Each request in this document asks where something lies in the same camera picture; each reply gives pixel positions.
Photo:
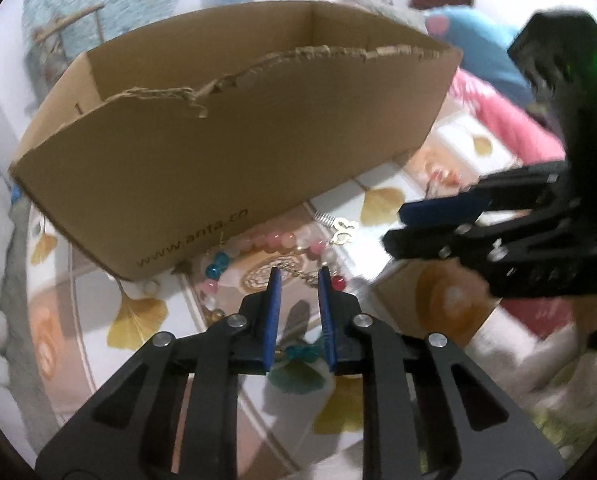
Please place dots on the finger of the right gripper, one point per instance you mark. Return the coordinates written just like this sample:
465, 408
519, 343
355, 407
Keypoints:
478, 199
440, 233

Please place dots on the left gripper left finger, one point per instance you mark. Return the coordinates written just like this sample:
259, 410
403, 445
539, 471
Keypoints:
170, 411

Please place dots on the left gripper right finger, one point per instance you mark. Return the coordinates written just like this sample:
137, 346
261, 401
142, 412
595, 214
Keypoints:
430, 412

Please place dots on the gold butterfly clasp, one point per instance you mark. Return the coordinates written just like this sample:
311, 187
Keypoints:
342, 229

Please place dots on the gold crystal pendant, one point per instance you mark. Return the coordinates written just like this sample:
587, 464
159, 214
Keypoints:
309, 278

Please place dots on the pink floral blanket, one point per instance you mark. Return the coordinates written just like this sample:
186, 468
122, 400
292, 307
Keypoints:
524, 137

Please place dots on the teal pillow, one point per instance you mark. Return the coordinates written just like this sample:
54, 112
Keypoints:
485, 48

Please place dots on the patterned tile tablecloth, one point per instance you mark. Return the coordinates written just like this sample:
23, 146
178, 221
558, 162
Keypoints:
86, 326

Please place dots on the brown cardboard box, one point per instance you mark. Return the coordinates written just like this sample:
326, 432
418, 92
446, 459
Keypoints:
154, 145

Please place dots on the wooden chair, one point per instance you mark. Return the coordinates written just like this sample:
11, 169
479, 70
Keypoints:
50, 37

